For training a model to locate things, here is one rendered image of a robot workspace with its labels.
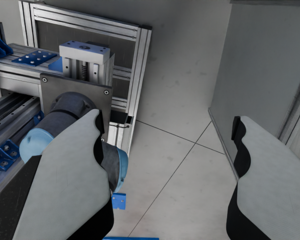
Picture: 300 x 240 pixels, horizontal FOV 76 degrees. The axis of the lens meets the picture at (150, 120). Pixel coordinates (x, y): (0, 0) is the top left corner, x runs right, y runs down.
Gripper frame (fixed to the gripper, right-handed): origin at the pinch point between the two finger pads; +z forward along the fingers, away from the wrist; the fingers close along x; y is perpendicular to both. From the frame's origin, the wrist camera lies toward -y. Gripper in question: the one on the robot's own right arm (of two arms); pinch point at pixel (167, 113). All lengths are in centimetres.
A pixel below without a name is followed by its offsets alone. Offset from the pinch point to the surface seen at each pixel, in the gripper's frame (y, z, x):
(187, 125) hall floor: 97, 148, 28
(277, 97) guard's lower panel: 25, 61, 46
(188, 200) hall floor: 211, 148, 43
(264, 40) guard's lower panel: 8, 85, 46
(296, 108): 23, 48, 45
